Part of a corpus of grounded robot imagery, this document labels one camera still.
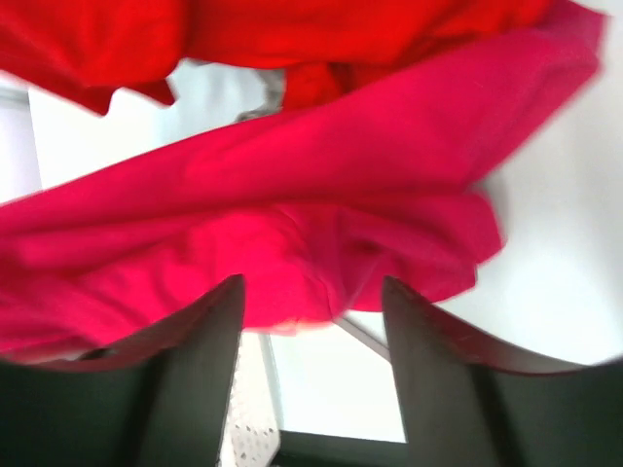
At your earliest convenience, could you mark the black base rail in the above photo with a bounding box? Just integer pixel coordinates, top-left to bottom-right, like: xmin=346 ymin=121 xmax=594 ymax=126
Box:
xmin=272 ymin=431 xmax=410 ymax=467

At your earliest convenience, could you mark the magenta t shirt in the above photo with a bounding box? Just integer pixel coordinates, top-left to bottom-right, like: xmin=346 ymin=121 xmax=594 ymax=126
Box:
xmin=1 ymin=1 xmax=605 ymax=362

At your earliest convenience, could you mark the grey cloth on table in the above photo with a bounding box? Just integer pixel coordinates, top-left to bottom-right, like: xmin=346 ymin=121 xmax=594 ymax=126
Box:
xmin=236 ymin=69 xmax=286 ymax=123

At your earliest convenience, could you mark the red t shirt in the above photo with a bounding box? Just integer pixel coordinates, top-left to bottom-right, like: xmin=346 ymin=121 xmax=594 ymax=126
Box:
xmin=1 ymin=0 xmax=555 ymax=115

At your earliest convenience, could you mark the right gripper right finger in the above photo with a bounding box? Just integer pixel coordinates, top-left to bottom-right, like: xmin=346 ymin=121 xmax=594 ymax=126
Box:
xmin=382 ymin=277 xmax=622 ymax=466

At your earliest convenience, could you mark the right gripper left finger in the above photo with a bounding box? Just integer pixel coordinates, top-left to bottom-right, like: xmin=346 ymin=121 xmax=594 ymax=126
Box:
xmin=1 ymin=275 xmax=244 ymax=466

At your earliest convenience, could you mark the white perforated plastic basket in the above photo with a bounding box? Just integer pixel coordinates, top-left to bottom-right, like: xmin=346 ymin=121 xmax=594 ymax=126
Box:
xmin=218 ymin=333 xmax=280 ymax=467

